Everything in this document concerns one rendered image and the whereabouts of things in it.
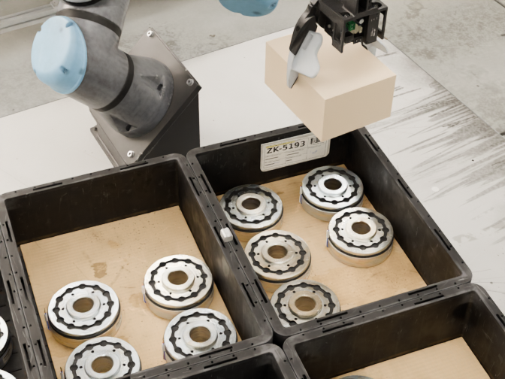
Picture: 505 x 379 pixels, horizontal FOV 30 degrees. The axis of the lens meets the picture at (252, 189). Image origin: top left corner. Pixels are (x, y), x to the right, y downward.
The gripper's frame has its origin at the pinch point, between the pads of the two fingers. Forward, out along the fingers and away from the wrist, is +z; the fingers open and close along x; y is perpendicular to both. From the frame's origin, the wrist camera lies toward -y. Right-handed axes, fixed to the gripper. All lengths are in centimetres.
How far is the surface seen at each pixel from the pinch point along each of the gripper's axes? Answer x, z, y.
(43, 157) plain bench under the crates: -31, 40, -47
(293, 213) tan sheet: -4.6, 26.8, 0.1
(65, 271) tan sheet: -41.8, 26.9, -5.8
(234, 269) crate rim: -23.4, 16.8, 14.2
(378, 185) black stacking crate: 7.8, 21.7, 5.6
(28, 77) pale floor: 0, 110, -169
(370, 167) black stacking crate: 8.3, 20.5, 2.4
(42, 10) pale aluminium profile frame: 12, 96, -184
